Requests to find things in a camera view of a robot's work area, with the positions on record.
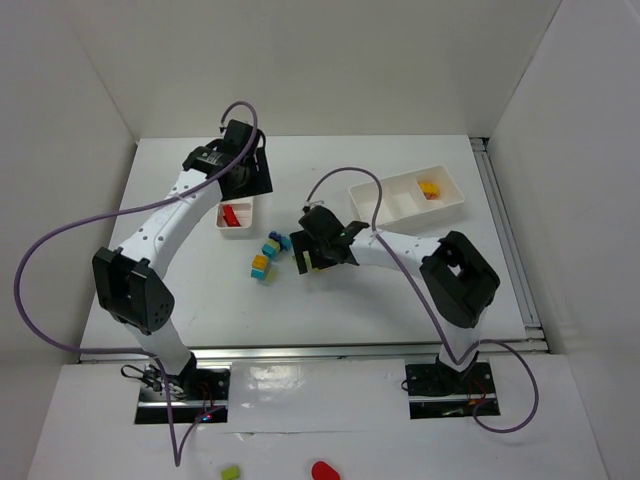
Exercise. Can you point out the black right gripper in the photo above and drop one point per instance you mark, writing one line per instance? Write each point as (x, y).
(300, 251)

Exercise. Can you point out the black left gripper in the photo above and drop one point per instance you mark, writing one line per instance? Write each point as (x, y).
(259, 170)

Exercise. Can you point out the lime rounded lego brick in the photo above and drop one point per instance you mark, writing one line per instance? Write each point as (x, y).
(307, 260)

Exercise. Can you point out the red lego brick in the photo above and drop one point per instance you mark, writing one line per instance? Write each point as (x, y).
(229, 217)

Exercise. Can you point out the yellow butterfly lego brick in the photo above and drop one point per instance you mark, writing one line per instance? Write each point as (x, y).
(430, 191)

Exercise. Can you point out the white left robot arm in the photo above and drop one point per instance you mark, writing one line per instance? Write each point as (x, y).
(130, 278)

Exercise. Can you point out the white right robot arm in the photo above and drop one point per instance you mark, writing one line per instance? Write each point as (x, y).
(453, 281)

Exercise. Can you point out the long teal lego brick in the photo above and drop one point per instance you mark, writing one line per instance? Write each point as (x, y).
(274, 235)

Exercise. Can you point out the purple lego brick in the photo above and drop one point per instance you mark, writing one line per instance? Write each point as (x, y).
(284, 244)

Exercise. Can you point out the teal and lime lego stack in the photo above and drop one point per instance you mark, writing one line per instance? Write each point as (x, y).
(271, 248)

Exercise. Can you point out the white left sorting tray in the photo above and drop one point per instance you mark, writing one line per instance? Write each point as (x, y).
(244, 210)

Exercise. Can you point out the white sorting tray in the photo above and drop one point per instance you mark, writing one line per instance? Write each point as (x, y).
(403, 207)
(244, 210)

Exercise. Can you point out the teal lime yellow lego cluster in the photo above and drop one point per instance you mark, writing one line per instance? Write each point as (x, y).
(262, 269)

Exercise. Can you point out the white right sorting tray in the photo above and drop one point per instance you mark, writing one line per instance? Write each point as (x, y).
(403, 207)

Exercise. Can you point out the red piece on front ledge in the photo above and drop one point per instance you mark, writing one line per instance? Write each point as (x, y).
(321, 470)

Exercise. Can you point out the lime lego on front ledge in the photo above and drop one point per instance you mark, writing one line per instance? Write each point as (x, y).
(230, 473)

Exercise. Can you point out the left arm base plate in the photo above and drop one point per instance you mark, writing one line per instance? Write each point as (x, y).
(208, 398)

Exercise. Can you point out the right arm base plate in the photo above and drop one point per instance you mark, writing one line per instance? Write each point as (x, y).
(434, 394)

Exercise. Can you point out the aluminium side rail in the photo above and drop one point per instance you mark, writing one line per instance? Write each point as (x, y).
(515, 267)

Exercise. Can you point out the aluminium front rail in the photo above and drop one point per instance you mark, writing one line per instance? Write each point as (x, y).
(529, 346)

